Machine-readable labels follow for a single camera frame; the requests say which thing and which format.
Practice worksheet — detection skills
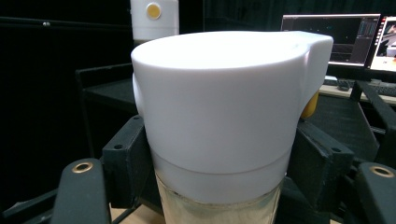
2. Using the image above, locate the white cup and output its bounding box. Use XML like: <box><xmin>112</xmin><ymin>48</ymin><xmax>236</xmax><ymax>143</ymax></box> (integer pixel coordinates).
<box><xmin>129</xmin><ymin>0</ymin><xmax>180</xmax><ymax>44</ymax></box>
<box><xmin>130</xmin><ymin>30</ymin><xmax>335</xmax><ymax>224</ymax></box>

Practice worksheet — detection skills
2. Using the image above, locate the black keyboard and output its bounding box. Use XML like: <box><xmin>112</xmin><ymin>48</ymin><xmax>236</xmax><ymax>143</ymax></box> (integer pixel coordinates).
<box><xmin>323</xmin><ymin>75</ymin><xmax>396</xmax><ymax>97</ymax></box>

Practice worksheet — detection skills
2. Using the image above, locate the bright computer monitor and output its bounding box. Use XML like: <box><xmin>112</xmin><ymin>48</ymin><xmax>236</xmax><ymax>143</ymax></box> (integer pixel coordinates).
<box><xmin>368</xmin><ymin>15</ymin><xmax>396</xmax><ymax>74</ymax></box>

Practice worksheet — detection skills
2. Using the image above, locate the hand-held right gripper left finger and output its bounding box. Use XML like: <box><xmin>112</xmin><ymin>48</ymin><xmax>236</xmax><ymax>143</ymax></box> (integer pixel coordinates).
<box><xmin>101</xmin><ymin>114</ymin><xmax>157</xmax><ymax>210</ymax></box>

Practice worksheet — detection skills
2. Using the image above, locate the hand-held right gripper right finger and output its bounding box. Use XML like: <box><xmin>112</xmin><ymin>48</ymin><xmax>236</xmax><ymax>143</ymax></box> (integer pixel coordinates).
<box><xmin>284</xmin><ymin>120</ymin><xmax>356</xmax><ymax>213</ymax></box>

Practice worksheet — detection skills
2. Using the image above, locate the wide dark computer monitor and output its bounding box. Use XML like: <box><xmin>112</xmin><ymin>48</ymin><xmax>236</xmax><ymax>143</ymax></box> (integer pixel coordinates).
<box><xmin>280</xmin><ymin>12</ymin><xmax>382</xmax><ymax>68</ymax></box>

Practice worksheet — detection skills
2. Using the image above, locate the black two-tier metal rack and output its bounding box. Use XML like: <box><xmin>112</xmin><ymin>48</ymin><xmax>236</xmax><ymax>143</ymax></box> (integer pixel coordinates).
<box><xmin>74</xmin><ymin>62</ymin><xmax>396</xmax><ymax>171</ymax></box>

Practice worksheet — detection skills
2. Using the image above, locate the light wooden desk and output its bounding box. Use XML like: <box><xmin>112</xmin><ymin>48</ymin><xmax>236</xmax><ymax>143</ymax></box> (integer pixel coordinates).
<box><xmin>318</xmin><ymin>83</ymin><xmax>396</xmax><ymax>106</ymax></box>

